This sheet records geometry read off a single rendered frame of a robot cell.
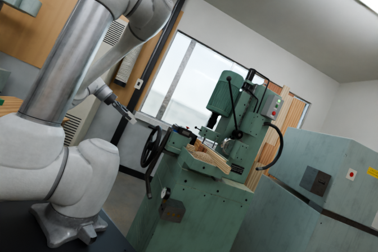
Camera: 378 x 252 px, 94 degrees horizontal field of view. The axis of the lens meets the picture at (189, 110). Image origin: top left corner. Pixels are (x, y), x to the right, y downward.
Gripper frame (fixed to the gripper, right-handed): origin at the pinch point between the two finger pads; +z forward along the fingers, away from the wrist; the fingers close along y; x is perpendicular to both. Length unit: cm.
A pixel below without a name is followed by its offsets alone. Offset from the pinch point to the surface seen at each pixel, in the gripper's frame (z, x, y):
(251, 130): 57, -48, -17
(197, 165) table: 37.6, -7.9, -27.8
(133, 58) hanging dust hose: -40, -43, 127
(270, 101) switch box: 56, -74, -14
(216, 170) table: 49, -13, -28
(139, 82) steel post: -13, -26, 131
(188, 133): 30.5, -17.5, -4.9
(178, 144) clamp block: 30.5, -7.9, -4.9
